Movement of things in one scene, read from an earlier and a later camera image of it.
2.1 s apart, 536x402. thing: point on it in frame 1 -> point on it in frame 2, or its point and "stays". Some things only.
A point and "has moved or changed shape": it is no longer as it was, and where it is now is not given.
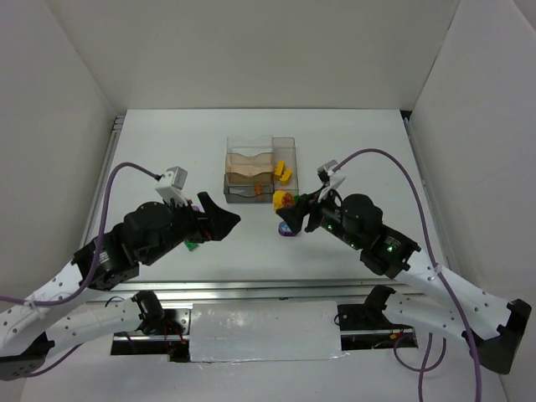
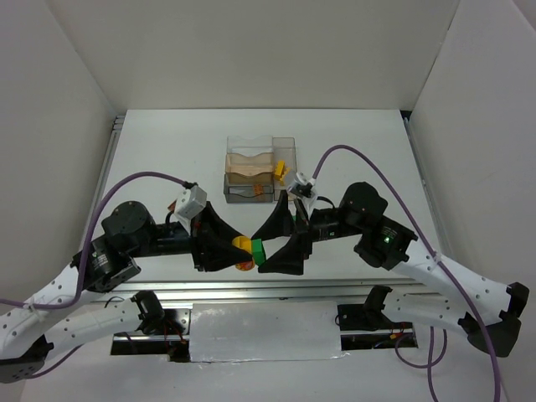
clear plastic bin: x=249 y=146 stays
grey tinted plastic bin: x=258 y=188 stays
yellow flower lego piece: x=282 y=199 has moved or changed shape
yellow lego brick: x=280 y=169 stays
